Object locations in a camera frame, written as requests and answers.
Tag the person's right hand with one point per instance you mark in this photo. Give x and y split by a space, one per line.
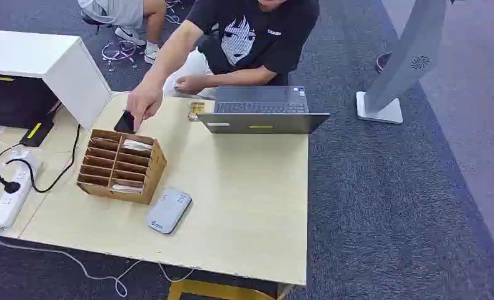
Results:
144 101

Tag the person's left hand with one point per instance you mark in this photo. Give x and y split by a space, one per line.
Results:
191 84

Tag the black smartphone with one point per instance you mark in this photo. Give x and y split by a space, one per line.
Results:
124 123

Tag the small gold object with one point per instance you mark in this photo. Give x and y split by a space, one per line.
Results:
196 109

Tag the white card in box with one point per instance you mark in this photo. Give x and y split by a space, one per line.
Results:
126 188
136 145

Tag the chrome chair base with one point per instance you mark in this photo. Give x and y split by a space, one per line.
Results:
118 51

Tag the wooden slotted card box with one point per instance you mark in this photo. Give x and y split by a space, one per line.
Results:
156 165

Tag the grey laptop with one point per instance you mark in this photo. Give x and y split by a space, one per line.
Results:
263 123

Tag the white cabinet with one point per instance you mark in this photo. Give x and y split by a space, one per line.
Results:
64 70

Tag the person in black shirt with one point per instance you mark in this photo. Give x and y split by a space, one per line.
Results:
267 45

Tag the person in grey shorts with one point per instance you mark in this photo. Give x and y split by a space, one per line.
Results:
122 12

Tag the black flat box yellow stripe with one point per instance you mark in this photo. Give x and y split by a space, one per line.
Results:
38 132

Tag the grey card reader device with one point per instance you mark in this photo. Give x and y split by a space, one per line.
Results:
168 211

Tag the black device under cabinet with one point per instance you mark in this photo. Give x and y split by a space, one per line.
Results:
11 101

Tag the black power plug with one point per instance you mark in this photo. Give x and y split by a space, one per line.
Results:
10 187

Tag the white power strip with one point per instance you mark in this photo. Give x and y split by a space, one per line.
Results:
9 205

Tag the dark round object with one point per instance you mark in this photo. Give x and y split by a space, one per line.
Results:
380 63

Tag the grey kiosk stand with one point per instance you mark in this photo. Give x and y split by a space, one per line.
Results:
412 49

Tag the yellow wooden frame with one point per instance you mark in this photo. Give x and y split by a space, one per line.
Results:
214 290

